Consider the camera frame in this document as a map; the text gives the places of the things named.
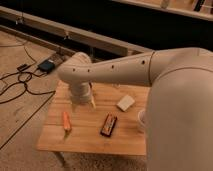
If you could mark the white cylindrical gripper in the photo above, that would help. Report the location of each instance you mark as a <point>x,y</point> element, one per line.
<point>81,93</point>

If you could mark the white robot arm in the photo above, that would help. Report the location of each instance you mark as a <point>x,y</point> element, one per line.
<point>179,110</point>

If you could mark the white ceramic cup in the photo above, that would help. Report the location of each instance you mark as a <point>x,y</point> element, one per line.
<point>141,121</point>

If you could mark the orange carrot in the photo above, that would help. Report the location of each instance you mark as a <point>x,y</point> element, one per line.
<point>66,121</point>

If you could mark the dark candy bar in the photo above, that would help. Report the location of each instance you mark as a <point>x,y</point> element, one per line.
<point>108,125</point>

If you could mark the small wooden table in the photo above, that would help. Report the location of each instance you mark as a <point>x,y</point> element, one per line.
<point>87,122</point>

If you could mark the white sponge block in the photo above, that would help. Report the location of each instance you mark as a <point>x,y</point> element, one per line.
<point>125,102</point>

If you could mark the black power adapter box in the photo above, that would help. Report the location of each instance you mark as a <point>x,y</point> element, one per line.
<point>46,66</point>

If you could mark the small black plug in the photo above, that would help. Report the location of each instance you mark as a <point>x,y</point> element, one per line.
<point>23,67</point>

